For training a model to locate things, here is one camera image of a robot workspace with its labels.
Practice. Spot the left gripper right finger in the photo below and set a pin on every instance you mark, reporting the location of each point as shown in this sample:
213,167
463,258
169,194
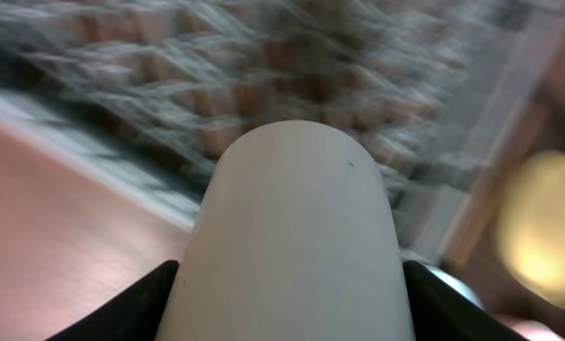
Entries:
439,313

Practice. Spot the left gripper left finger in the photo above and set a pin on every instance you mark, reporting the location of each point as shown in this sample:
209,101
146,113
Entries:
133,315

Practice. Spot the white cup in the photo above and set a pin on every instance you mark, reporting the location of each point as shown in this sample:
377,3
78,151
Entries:
294,241

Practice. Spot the light blue bowl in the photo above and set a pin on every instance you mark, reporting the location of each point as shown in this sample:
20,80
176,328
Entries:
457,285

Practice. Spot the yellow round plate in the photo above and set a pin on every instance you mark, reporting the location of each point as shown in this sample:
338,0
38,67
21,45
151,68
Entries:
530,232

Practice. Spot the grey plastic dish rack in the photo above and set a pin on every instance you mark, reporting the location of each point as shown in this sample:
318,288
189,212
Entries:
149,94

